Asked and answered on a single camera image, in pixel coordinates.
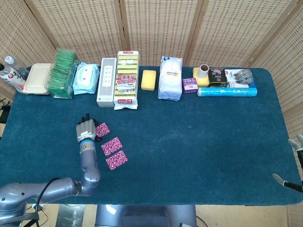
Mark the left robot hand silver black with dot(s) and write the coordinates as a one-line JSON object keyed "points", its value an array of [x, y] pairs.
{"points": [[85, 130]]}

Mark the right robot hand grey fingertips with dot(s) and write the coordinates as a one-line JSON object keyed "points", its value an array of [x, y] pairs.
{"points": [[278, 179]]}

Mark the pink white patterned rectangular block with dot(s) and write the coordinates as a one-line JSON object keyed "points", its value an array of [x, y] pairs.
{"points": [[111, 146], [103, 129], [117, 160]]}

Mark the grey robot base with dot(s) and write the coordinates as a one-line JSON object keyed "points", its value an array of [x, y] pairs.
{"points": [[142, 216]]}

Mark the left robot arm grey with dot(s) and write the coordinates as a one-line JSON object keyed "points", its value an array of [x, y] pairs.
{"points": [[88, 160]]}

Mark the white power strip box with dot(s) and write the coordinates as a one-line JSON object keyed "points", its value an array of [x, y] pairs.
{"points": [[106, 82]]}

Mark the light blue wet wipes pack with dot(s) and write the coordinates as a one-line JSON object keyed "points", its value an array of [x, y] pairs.
{"points": [[85, 78]]}

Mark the green tea bag box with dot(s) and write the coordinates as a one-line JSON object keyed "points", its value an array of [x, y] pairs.
{"points": [[61, 75]]}

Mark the yellow sponge multipack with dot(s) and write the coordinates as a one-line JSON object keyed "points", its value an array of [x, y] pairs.
{"points": [[126, 80]]}

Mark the beige lidded lunch box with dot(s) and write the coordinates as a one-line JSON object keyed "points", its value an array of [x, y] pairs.
{"points": [[36, 79]]}

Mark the plain yellow sponge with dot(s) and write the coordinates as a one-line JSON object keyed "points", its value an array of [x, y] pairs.
{"points": [[148, 80]]}

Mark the shiny metal floor plate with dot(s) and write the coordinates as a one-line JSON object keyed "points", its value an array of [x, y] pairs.
{"points": [[71, 216]]}

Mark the white bottle red print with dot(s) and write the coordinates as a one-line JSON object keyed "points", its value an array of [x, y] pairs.
{"points": [[11, 78]]}

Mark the clear bottle white cap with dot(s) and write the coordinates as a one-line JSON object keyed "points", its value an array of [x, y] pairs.
{"points": [[17, 67]]}

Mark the blue felt table cover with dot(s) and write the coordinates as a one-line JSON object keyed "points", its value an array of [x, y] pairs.
{"points": [[189, 142]]}

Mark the white paper bag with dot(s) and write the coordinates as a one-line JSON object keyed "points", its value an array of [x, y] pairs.
{"points": [[169, 80]]}

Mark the blue cling film roll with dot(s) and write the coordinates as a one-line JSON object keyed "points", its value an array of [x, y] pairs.
{"points": [[227, 91]]}

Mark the small purple box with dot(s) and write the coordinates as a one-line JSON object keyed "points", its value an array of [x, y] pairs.
{"points": [[190, 86]]}

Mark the black tin can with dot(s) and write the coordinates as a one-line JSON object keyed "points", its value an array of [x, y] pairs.
{"points": [[217, 78]]}

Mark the woven wooden folding screen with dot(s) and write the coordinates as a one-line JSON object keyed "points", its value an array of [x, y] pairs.
{"points": [[154, 30]]}

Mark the yellow sponge under roll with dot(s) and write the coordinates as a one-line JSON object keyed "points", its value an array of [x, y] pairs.
{"points": [[201, 81]]}

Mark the white paper roll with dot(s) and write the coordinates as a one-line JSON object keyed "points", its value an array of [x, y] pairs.
{"points": [[203, 72]]}

